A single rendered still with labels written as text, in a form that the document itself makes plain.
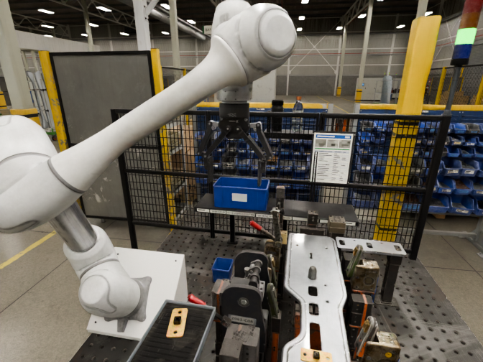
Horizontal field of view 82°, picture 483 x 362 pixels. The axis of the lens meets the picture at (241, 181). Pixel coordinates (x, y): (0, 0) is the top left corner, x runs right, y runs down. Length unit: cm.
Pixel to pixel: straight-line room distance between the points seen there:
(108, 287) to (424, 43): 174
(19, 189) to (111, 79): 258
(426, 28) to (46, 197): 166
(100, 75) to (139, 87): 42
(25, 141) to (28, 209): 17
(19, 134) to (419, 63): 164
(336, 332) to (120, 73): 284
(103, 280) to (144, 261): 30
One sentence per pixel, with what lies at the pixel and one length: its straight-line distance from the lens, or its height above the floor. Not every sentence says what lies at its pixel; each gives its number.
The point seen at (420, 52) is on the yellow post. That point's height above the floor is 184.
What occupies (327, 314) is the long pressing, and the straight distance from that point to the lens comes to 104.
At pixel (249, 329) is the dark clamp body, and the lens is 86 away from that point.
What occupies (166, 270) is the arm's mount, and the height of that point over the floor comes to 91.
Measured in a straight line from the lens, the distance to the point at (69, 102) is 356.
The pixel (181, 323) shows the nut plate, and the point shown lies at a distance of 77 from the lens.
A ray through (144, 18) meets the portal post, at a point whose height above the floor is 265.
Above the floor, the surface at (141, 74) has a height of 177.
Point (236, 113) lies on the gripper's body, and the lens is 68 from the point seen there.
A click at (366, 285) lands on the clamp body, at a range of 126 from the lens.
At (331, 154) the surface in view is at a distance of 166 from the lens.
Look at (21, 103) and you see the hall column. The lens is 832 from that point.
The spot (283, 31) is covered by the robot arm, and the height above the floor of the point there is 178.
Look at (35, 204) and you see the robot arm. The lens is 71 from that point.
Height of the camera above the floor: 171
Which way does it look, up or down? 20 degrees down
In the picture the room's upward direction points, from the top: straight up
